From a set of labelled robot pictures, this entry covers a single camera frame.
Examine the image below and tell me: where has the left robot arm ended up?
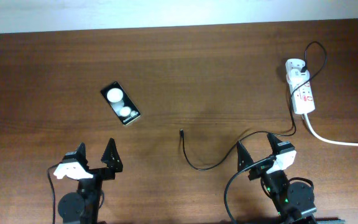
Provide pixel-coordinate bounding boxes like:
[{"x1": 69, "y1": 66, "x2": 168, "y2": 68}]
[{"x1": 53, "y1": 138, "x2": 123, "y2": 224}]

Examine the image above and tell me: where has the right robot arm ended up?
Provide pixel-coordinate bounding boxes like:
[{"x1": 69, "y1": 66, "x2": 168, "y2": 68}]
[{"x1": 235, "y1": 134, "x2": 346, "y2": 223}]

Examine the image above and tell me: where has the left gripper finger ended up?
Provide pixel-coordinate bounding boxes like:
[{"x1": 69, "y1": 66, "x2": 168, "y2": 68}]
[
  {"x1": 71, "y1": 142, "x2": 88, "y2": 170},
  {"x1": 101, "y1": 138, "x2": 123, "y2": 172}
]

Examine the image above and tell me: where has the white usb charger plug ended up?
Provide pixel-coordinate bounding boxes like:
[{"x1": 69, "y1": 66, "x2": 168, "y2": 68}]
[{"x1": 286, "y1": 68, "x2": 310, "y2": 85}]

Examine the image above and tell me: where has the black smartphone with white circles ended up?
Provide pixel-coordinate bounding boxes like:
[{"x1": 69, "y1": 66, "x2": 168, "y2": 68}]
[{"x1": 100, "y1": 82, "x2": 141, "y2": 126}]

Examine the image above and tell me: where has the white power strip cord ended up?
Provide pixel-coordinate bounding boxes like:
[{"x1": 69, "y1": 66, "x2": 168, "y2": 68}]
[{"x1": 302, "y1": 113, "x2": 358, "y2": 149}]

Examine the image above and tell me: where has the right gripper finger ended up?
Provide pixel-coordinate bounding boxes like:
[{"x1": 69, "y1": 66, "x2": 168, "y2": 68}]
[
  {"x1": 267, "y1": 133, "x2": 291, "y2": 155},
  {"x1": 236, "y1": 141, "x2": 254, "y2": 172}
]

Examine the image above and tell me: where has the white power strip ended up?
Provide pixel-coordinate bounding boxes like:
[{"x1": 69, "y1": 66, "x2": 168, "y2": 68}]
[{"x1": 285, "y1": 58, "x2": 315, "y2": 115}]

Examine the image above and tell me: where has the black usb charging cable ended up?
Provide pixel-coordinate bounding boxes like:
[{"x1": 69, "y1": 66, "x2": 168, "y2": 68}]
[{"x1": 179, "y1": 40, "x2": 328, "y2": 171}]

